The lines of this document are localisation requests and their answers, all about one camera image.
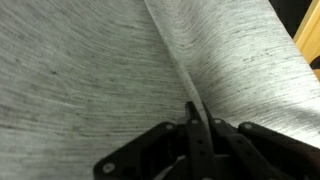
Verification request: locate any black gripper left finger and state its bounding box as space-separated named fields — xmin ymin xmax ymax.
xmin=93 ymin=102 xmax=214 ymax=180

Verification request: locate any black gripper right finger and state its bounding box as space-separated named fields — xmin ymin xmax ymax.
xmin=205 ymin=107 xmax=320 ymax=180

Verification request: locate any wooden table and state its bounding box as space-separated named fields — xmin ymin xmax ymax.
xmin=293 ymin=0 xmax=320 ymax=81

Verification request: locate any light grey curtain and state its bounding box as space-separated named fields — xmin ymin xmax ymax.
xmin=0 ymin=0 xmax=320 ymax=180

